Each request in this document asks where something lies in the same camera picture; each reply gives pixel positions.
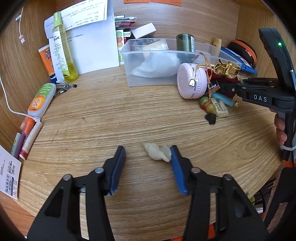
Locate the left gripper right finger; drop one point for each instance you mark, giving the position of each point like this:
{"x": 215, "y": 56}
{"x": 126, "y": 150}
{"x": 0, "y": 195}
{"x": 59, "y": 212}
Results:
{"x": 236, "y": 217}

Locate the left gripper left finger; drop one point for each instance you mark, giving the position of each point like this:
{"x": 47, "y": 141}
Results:
{"x": 59, "y": 217}

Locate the gold red ornament clip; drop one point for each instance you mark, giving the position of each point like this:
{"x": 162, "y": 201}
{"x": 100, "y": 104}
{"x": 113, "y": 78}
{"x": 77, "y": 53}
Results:
{"x": 227, "y": 70}

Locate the brown bead tassel charm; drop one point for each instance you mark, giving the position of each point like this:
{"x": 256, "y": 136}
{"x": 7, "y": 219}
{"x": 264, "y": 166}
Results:
{"x": 207, "y": 105}

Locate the pink round case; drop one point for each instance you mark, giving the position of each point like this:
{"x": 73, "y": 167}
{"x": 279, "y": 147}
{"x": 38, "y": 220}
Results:
{"x": 192, "y": 81}

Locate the beige cotton ball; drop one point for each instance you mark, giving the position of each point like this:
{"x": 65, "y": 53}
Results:
{"x": 157, "y": 151}

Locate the green glass pump bottle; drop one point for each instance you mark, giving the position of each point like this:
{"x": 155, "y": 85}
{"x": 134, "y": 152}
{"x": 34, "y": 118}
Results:
{"x": 185, "y": 42}

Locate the white cotton cloth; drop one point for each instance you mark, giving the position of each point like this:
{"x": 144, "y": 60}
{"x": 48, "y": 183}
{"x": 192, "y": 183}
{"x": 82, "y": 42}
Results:
{"x": 158, "y": 65}

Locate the right hand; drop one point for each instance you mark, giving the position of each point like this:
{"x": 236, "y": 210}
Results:
{"x": 280, "y": 128}

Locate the blue patchwork pouch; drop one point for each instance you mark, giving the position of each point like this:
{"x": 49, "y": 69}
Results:
{"x": 245, "y": 67}

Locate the black orange zip case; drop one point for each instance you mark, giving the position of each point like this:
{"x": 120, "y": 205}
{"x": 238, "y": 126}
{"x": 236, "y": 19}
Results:
{"x": 244, "y": 50}

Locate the white label paper sheet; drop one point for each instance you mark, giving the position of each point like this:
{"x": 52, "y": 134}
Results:
{"x": 9, "y": 176}

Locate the purple pen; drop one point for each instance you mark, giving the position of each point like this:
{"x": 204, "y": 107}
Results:
{"x": 19, "y": 145}

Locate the lip balm stick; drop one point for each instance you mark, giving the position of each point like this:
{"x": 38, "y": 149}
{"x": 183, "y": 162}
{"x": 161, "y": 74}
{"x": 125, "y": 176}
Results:
{"x": 30, "y": 140}

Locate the orange marker pen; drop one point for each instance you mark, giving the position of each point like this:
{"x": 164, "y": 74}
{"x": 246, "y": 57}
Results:
{"x": 27, "y": 125}

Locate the orange label sanitizer bottle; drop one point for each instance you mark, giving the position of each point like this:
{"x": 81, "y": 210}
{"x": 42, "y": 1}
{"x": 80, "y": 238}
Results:
{"x": 42, "y": 100}

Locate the cream yellow jar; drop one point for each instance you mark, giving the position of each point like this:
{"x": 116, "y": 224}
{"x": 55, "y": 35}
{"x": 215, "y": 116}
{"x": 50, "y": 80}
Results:
{"x": 158, "y": 45}

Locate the clear plastic storage bin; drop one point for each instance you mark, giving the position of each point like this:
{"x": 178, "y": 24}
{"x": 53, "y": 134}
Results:
{"x": 134, "y": 55}

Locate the metal nail clipper keys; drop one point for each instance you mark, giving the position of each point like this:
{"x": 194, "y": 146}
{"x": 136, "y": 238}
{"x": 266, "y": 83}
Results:
{"x": 63, "y": 87}

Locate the orange sticky note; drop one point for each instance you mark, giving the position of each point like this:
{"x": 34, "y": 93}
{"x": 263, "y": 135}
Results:
{"x": 170, "y": 2}

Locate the small white cardboard box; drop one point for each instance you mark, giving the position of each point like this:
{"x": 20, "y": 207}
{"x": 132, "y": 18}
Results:
{"x": 144, "y": 31}

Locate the yellow spray bottle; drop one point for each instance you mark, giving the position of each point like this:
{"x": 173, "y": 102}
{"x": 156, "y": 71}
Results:
{"x": 62, "y": 50}

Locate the orange sunscreen tube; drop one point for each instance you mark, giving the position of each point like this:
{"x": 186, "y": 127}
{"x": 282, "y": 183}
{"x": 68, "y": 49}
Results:
{"x": 47, "y": 61}

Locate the stack of books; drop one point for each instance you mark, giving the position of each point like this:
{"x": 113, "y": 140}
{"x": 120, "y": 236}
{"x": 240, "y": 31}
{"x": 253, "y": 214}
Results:
{"x": 123, "y": 26}

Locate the white paper file holder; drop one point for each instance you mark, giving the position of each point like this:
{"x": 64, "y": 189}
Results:
{"x": 91, "y": 35}

